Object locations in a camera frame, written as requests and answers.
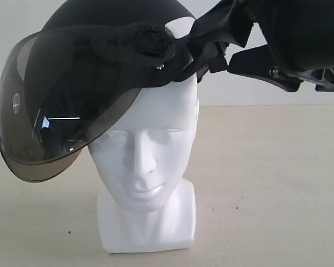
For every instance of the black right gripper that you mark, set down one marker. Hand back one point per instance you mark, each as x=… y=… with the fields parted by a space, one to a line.
x=299 y=36

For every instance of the black helmet with tinted visor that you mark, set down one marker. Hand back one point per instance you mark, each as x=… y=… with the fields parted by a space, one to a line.
x=65 y=85

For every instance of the white mannequin head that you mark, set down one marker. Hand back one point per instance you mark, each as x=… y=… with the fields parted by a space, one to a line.
x=146 y=204

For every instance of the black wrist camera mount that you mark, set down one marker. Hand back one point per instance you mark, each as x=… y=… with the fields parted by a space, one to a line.
x=322 y=78

